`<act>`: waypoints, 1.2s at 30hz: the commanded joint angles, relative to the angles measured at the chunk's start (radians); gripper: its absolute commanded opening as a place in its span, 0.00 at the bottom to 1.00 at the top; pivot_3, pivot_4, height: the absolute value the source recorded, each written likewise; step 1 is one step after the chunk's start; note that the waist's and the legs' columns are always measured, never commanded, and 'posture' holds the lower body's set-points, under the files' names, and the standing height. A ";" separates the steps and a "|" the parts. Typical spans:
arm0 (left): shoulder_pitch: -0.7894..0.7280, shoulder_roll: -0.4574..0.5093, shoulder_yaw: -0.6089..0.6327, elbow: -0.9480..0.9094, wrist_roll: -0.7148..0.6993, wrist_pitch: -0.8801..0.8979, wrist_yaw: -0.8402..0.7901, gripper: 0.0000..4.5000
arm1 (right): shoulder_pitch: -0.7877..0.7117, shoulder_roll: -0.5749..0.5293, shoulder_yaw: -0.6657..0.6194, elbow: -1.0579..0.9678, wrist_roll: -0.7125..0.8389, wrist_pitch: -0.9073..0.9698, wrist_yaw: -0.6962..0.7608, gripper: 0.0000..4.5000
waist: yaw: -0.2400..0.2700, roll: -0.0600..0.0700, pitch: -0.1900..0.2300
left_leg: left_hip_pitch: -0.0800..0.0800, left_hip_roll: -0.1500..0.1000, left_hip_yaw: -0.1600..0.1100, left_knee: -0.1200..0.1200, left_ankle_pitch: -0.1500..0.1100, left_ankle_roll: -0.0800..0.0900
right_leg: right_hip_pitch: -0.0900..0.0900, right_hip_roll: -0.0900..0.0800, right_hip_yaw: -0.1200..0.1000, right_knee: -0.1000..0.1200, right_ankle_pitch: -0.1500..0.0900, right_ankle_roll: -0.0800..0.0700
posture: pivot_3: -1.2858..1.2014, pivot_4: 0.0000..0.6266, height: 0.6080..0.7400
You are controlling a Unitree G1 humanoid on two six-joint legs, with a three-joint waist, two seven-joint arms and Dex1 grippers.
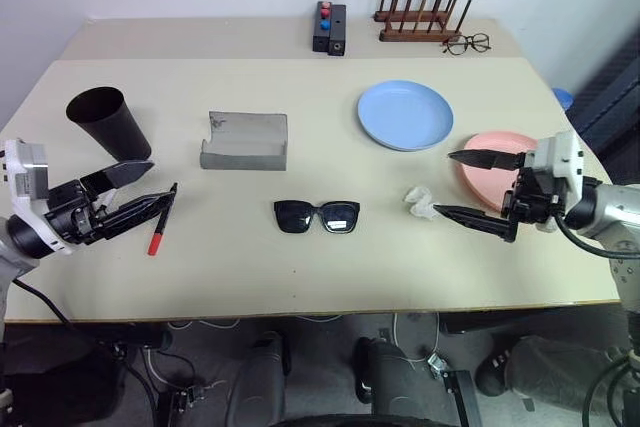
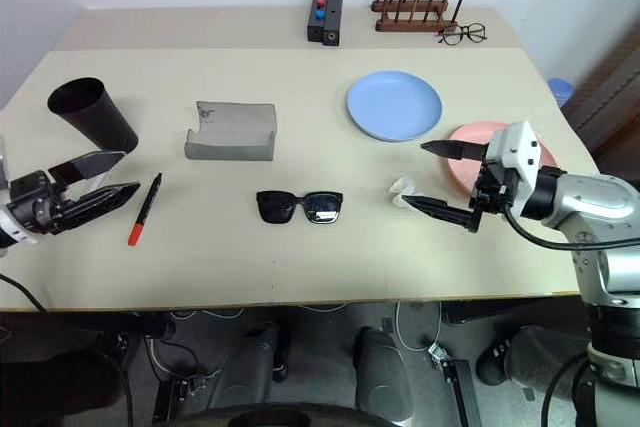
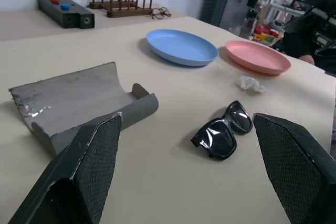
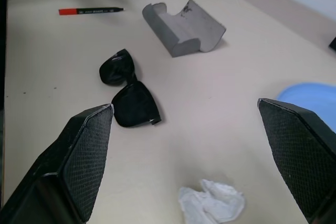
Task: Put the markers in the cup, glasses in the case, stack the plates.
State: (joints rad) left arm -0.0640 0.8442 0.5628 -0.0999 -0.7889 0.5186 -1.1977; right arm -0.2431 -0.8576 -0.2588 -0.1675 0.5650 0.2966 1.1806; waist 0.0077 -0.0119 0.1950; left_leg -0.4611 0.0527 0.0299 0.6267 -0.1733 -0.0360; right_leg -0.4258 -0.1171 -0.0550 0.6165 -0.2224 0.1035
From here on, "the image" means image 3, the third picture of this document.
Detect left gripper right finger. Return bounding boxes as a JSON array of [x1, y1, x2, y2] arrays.
[[252, 112, 336, 224]]

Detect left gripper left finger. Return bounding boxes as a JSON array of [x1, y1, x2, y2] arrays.
[[7, 111, 123, 224]]

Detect grey glasses case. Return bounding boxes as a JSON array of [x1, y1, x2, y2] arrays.
[[8, 61, 160, 157]]

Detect black sunglasses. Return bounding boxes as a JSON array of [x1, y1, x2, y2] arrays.
[[191, 100, 254, 161]]

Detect pink plate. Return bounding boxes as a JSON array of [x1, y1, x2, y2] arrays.
[[225, 40, 292, 76]]

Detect plain black box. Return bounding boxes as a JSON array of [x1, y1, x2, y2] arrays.
[[68, 4, 96, 30]]

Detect blue plate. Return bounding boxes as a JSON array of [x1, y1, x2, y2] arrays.
[[145, 28, 219, 67]]

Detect black box with coloured buttons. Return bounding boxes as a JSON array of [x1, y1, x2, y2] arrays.
[[36, 0, 80, 29]]

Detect brown thin-rimmed eyeglasses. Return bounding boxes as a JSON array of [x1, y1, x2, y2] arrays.
[[150, 6, 172, 20]]

